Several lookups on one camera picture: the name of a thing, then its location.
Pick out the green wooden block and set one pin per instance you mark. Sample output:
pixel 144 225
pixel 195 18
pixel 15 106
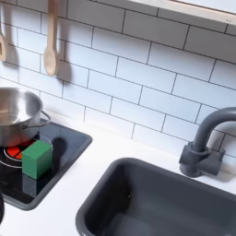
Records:
pixel 36 159

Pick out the black stove top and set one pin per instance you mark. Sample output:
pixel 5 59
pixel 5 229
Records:
pixel 64 144

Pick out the grey tap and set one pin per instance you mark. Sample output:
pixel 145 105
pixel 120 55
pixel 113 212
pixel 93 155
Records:
pixel 199 147

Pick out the wooden spoon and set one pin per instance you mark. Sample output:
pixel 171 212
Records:
pixel 51 58

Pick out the grey sink basin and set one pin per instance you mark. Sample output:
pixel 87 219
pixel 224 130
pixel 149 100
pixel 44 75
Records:
pixel 159 199

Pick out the steel pot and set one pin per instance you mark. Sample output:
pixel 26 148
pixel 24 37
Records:
pixel 17 115

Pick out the wooden spatula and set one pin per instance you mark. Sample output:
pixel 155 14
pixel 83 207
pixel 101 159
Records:
pixel 2 46

